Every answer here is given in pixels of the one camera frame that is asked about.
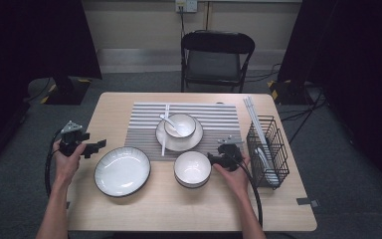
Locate black wire cutlery basket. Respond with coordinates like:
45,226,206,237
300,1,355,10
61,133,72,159
246,115,290,190

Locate white bowl black rim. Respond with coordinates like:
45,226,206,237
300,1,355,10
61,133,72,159
175,180,210,190
173,150,213,186
162,113,197,139

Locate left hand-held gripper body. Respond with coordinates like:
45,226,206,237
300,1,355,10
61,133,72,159
59,120,93,158

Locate white wall socket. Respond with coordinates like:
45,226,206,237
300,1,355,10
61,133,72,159
174,0,198,14

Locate person's right hand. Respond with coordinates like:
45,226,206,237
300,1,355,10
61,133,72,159
213,152,252,197

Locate left hand-held gripper black cable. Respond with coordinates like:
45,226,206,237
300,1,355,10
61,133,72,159
44,127,64,198

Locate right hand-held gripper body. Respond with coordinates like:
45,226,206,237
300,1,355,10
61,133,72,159
217,135,246,171

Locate black folding chair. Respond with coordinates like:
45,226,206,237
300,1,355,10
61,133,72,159
180,29,257,94

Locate black socket cable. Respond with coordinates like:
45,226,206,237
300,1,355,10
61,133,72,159
178,5,187,34

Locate black curtain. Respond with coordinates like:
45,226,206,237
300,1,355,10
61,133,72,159
277,0,382,200
0,0,102,173

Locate striped woven placemat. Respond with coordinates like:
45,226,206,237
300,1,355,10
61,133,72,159
123,102,247,162

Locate person's left hand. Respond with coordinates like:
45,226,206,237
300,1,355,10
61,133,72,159
52,138,88,182

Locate black floor cable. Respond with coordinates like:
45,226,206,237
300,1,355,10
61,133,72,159
287,89,327,145
245,63,283,84
23,78,53,104

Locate hand-held gripper black cable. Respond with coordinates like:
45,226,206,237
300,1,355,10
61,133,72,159
227,152,264,227
44,127,64,198

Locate white plate black rim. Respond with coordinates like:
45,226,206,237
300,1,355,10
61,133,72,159
94,145,152,198
154,114,205,153

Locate right hand-held gripper black cable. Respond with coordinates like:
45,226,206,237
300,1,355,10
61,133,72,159
227,152,264,227

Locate black stand base yellow tape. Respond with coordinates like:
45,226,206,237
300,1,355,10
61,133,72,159
268,79,309,107
41,75,93,107

